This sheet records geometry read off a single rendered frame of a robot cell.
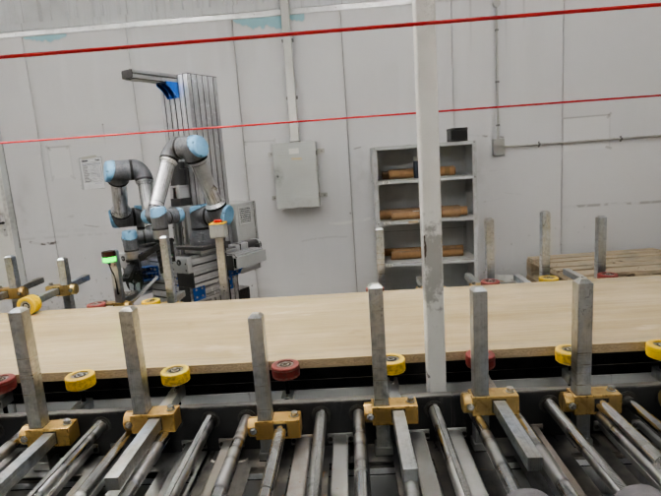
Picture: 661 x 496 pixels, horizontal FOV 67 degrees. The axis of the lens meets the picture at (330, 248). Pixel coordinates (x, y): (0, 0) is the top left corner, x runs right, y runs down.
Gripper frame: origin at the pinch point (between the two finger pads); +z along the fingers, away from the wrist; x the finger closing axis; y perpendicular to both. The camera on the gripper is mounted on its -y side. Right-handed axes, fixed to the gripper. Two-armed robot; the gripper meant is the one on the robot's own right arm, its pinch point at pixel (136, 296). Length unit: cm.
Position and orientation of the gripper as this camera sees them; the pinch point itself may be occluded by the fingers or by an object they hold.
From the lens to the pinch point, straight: 287.5
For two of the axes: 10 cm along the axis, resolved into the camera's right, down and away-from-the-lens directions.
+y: 0.3, -1.9, 9.8
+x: -10.0, 0.6, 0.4
